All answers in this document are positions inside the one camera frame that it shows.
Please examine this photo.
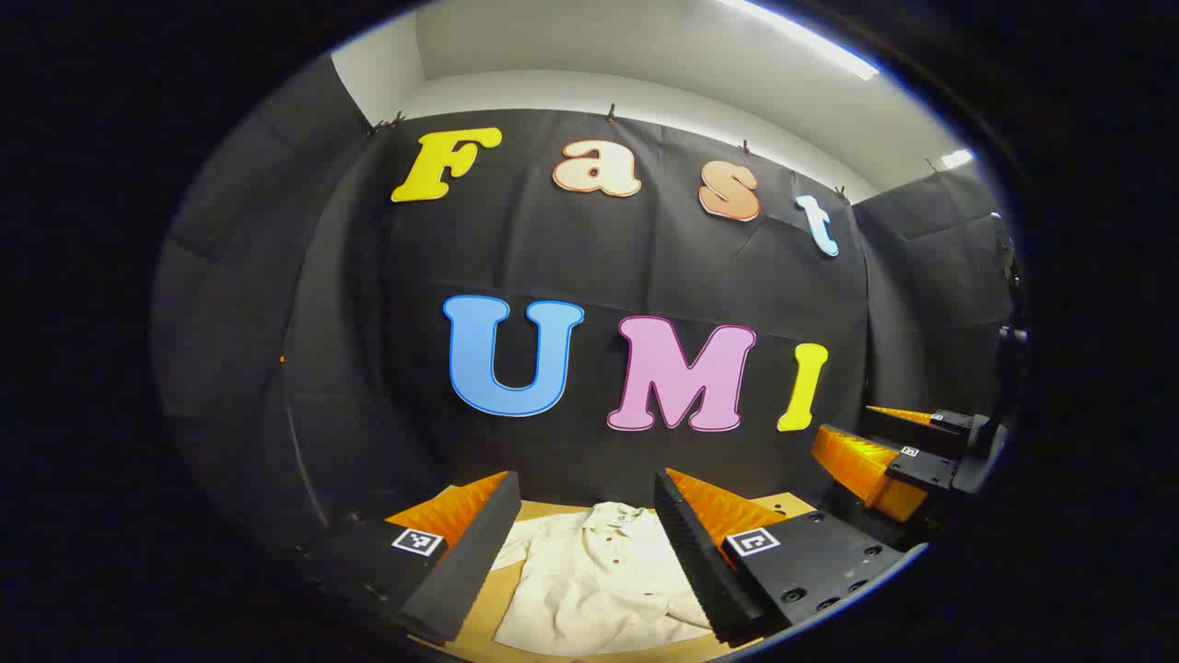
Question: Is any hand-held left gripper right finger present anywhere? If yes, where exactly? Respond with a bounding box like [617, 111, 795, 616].
[652, 467, 911, 647]

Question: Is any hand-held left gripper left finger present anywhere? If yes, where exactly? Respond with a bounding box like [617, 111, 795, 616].
[299, 470, 523, 646]

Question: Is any cream button-up shirt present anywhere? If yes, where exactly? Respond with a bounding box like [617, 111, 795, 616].
[493, 502, 715, 657]

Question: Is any long ceiling light strip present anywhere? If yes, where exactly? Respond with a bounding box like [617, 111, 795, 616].
[714, 0, 881, 82]

